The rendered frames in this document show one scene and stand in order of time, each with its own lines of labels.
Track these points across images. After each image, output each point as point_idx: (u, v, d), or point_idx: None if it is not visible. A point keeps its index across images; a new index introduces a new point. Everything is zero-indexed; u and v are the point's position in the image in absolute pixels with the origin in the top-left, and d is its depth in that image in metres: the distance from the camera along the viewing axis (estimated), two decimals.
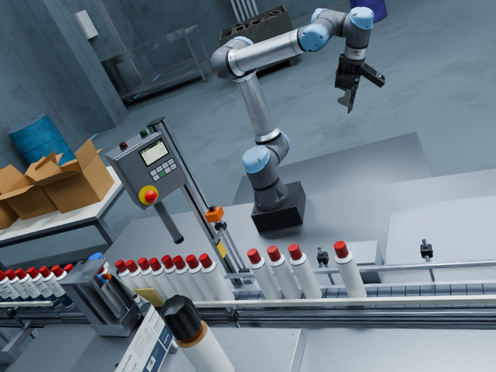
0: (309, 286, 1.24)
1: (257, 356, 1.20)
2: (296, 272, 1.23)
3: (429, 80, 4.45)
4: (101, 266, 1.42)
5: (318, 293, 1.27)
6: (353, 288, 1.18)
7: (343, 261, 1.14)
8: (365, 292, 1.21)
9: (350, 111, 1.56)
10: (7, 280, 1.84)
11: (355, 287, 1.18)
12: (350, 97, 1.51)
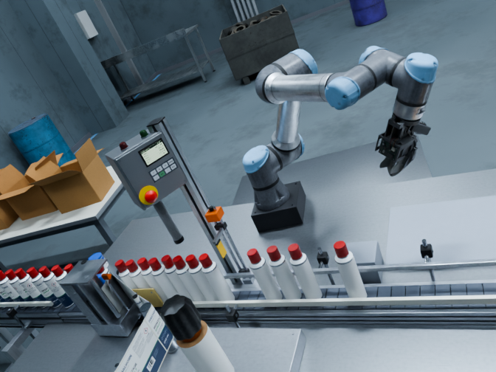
0: (309, 286, 1.24)
1: (257, 356, 1.20)
2: (296, 272, 1.23)
3: None
4: (101, 266, 1.42)
5: (318, 293, 1.27)
6: (353, 288, 1.18)
7: (343, 261, 1.14)
8: (365, 292, 1.21)
9: (395, 172, 1.24)
10: (7, 280, 1.84)
11: (355, 287, 1.18)
12: (405, 162, 1.18)
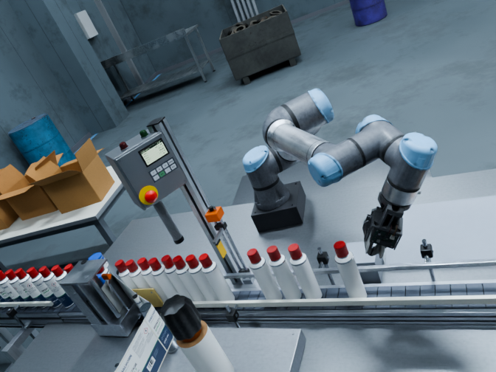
0: (309, 286, 1.24)
1: (257, 356, 1.20)
2: (296, 272, 1.23)
3: (429, 80, 4.45)
4: (101, 266, 1.42)
5: (318, 293, 1.27)
6: (353, 288, 1.18)
7: (343, 261, 1.14)
8: (365, 292, 1.21)
9: (374, 250, 1.12)
10: (7, 280, 1.84)
11: (355, 287, 1.18)
12: None
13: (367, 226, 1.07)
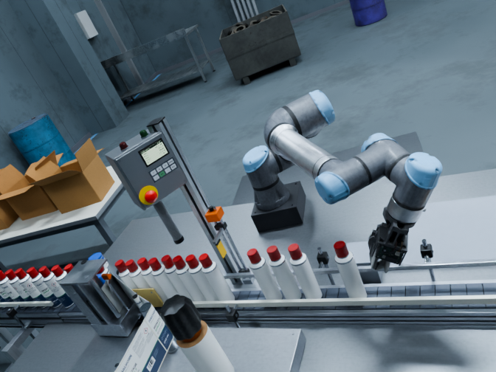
0: (309, 286, 1.24)
1: (257, 356, 1.20)
2: (296, 272, 1.23)
3: (429, 80, 4.45)
4: (101, 266, 1.42)
5: (318, 293, 1.27)
6: (353, 288, 1.18)
7: (343, 261, 1.14)
8: (365, 292, 1.21)
9: (379, 264, 1.14)
10: (7, 280, 1.84)
11: (355, 287, 1.18)
12: None
13: (373, 241, 1.09)
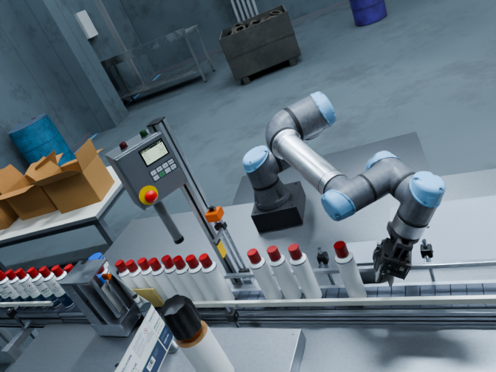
0: (309, 286, 1.24)
1: (257, 356, 1.20)
2: (296, 272, 1.23)
3: (429, 80, 4.45)
4: (101, 266, 1.42)
5: (318, 293, 1.27)
6: (353, 288, 1.18)
7: (343, 261, 1.14)
8: (365, 292, 1.21)
9: (383, 277, 1.17)
10: (7, 280, 1.84)
11: (355, 287, 1.18)
12: None
13: (377, 255, 1.11)
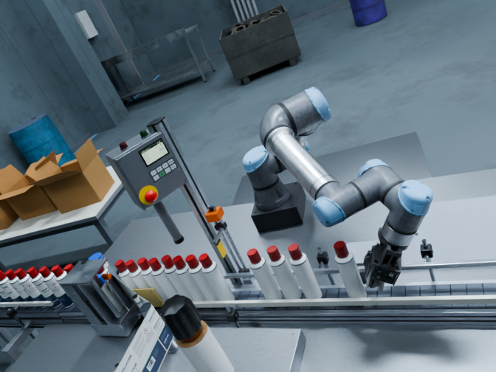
0: (309, 286, 1.24)
1: (257, 356, 1.20)
2: (296, 272, 1.23)
3: (429, 80, 4.45)
4: (101, 266, 1.42)
5: (318, 293, 1.27)
6: (353, 288, 1.18)
7: (343, 261, 1.14)
8: (365, 292, 1.21)
9: (374, 283, 1.19)
10: (7, 280, 1.84)
11: (355, 287, 1.18)
12: None
13: (368, 261, 1.14)
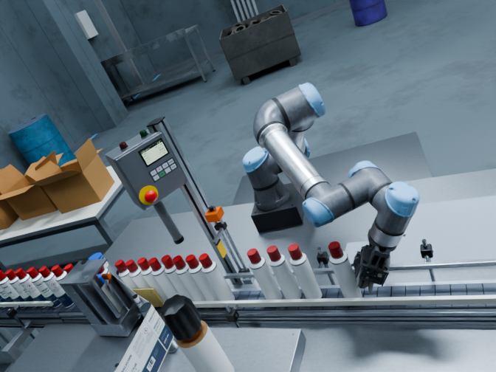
0: (309, 286, 1.24)
1: (257, 356, 1.20)
2: (296, 272, 1.23)
3: (429, 80, 4.45)
4: (101, 266, 1.42)
5: (318, 293, 1.27)
6: (348, 288, 1.19)
7: (338, 262, 1.15)
8: (360, 292, 1.22)
9: (364, 283, 1.20)
10: (7, 280, 1.84)
11: (350, 287, 1.19)
12: None
13: (358, 262, 1.15)
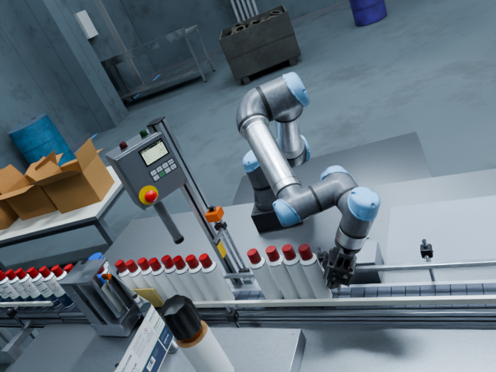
0: (302, 286, 1.25)
1: (257, 356, 1.20)
2: (289, 272, 1.24)
3: (429, 80, 4.45)
4: (101, 266, 1.42)
5: (312, 293, 1.28)
6: (317, 288, 1.23)
7: (307, 263, 1.19)
8: (331, 293, 1.26)
9: (334, 284, 1.24)
10: (7, 280, 1.84)
11: (319, 288, 1.23)
12: None
13: (326, 263, 1.19)
